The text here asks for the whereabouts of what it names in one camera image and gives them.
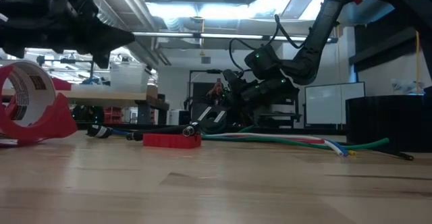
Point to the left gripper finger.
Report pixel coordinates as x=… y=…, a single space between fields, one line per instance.
x=111 y=44
x=108 y=30

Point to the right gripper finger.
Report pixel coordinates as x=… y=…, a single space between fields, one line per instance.
x=233 y=112
x=251 y=114

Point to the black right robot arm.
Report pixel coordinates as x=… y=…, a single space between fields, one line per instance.
x=320 y=31

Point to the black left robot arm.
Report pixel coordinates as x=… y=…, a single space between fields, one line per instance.
x=27 y=21

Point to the person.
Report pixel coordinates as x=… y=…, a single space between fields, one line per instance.
x=216 y=90

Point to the black shelf cart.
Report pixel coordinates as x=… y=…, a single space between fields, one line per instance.
x=290 y=117

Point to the clear plastic storage bin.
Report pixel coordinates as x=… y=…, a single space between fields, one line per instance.
x=130 y=79

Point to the black metal-tipped plug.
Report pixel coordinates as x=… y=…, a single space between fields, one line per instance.
x=190 y=130

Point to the wooden workbench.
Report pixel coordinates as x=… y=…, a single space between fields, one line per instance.
x=111 y=99

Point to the white box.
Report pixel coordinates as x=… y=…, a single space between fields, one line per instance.
x=179 y=117

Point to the long ceiling light bar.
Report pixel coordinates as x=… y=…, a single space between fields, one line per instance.
x=168 y=34

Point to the whiteboard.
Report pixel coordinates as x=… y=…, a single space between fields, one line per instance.
x=334 y=104

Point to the red plastic connector block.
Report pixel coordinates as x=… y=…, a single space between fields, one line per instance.
x=168 y=142

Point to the red drawer bins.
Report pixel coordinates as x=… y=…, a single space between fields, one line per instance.
x=113 y=116

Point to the black sleeve with white label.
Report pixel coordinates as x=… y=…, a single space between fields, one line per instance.
x=100 y=131

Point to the red dispenser with white tape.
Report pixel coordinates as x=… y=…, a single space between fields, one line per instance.
x=60 y=122

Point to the white plastic bag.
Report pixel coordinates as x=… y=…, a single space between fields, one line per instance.
x=406 y=86

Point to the grey wall vent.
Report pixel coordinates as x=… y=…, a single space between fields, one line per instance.
x=206 y=60

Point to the grey duct tape roll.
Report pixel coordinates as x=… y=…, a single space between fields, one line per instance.
x=388 y=122

